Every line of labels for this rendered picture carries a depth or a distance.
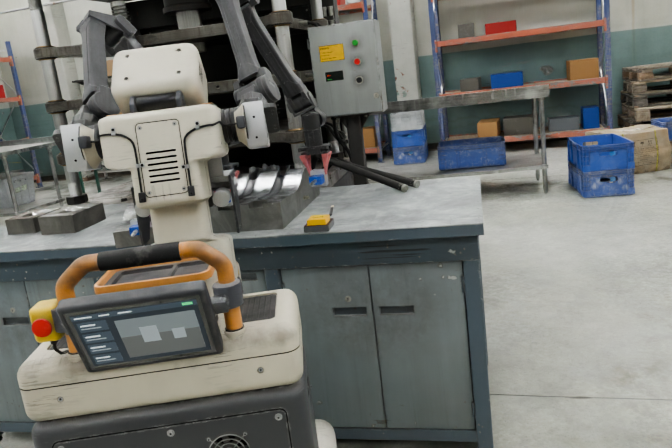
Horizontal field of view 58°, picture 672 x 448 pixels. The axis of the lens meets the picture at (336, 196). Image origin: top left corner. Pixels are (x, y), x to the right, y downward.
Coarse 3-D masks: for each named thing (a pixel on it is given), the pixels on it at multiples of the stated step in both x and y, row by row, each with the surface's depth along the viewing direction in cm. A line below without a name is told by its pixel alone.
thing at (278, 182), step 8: (256, 168) 230; (264, 168) 229; (272, 168) 228; (288, 168) 224; (248, 176) 224; (256, 176) 230; (280, 176) 233; (248, 184) 222; (280, 184) 218; (248, 192) 218; (272, 192) 214
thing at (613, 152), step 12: (576, 144) 503; (600, 144) 537; (612, 144) 480; (624, 144) 479; (576, 156) 511; (588, 156) 485; (600, 156) 483; (612, 156) 483; (624, 156) 481; (588, 168) 487; (600, 168) 486; (612, 168) 485; (624, 168) 483
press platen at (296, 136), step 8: (280, 120) 333; (328, 120) 324; (336, 120) 327; (280, 128) 282; (288, 128) 277; (328, 128) 304; (272, 136) 271; (280, 136) 267; (288, 136) 262; (296, 136) 261; (304, 136) 262; (344, 136) 328; (240, 144) 277; (64, 160) 288
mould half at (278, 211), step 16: (240, 176) 226; (272, 176) 222; (288, 176) 220; (304, 176) 222; (240, 192) 218; (256, 192) 216; (288, 192) 209; (304, 192) 220; (240, 208) 195; (256, 208) 194; (272, 208) 193; (288, 208) 200; (304, 208) 219; (224, 224) 198; (256, 224) 196; (272, 224) 194
